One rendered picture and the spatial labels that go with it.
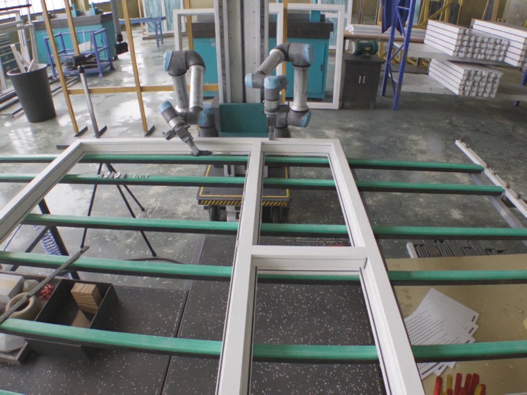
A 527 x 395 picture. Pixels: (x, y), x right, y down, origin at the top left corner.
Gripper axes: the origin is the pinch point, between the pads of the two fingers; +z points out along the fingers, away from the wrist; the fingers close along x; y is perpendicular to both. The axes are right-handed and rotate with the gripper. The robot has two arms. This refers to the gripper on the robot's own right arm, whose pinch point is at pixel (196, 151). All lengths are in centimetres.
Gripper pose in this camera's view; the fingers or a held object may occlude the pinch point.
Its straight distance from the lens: 172.9
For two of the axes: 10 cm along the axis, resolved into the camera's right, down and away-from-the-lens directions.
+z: 5.9, 8.1, -0.5
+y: 8.1, -5.9, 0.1
